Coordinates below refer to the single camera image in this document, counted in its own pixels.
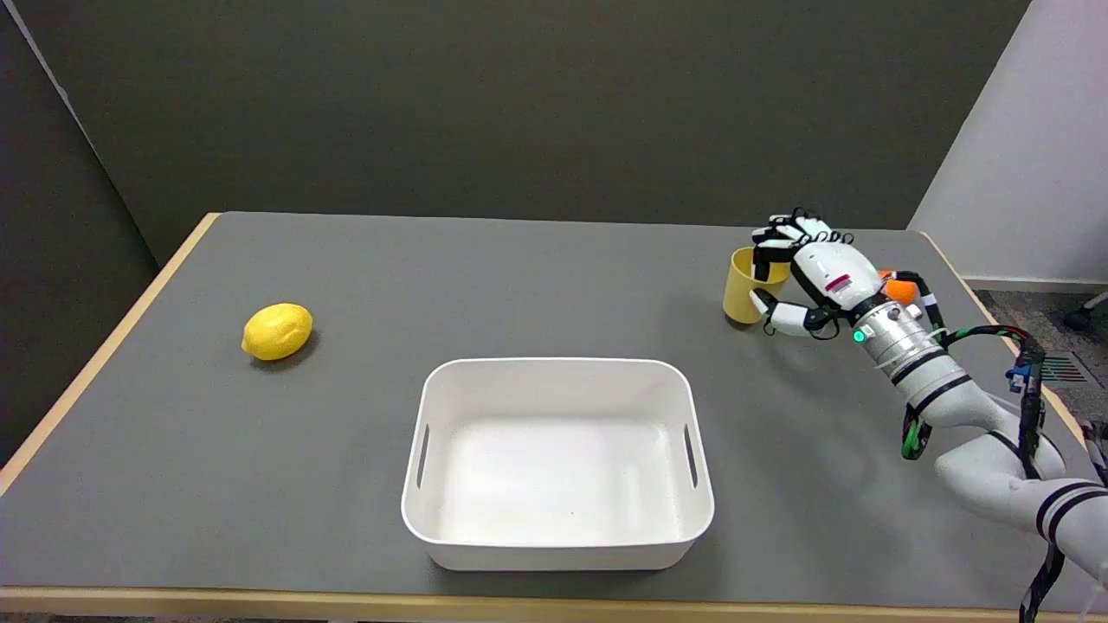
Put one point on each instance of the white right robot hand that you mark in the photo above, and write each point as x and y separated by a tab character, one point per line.
833	273

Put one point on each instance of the yellow cup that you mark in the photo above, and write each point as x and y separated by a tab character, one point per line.
748	290

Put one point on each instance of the white plastic box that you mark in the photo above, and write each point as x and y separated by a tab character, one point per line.
558	463

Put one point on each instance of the orange ball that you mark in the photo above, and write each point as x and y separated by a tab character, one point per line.
900	289

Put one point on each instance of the office chair base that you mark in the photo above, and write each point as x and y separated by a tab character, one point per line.
1084	315

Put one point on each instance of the yellow lemon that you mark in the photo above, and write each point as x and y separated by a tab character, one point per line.
277	330

